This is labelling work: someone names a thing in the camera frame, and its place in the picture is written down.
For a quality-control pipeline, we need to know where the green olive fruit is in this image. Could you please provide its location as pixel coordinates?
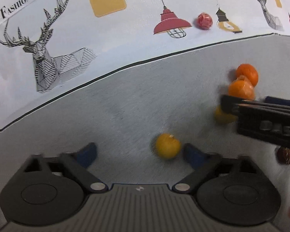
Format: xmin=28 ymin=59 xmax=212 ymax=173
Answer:
xmin=214 ymin=105 xmax=237 ymax=125
xmin=154 ymin=133 xmax=182 ymax=160

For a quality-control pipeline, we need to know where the grey printed bed sheet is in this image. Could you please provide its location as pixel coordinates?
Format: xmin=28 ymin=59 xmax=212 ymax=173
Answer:
xmin=0 ymin=0 xmax=290 ymax=231

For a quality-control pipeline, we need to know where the red ball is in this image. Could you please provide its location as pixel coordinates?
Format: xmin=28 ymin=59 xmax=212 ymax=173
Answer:
xmin=196 ymin=13 xmax=213 ymax=30

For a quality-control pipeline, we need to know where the small orange back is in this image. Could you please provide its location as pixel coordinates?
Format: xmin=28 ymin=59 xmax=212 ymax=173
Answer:
xmin=235 ymin=63 xmax=259 ymax=87

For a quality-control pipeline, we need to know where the red date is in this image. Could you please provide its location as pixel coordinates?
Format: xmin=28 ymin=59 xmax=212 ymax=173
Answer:
xmin=276 ymin=147 xmax=290 ymax=165

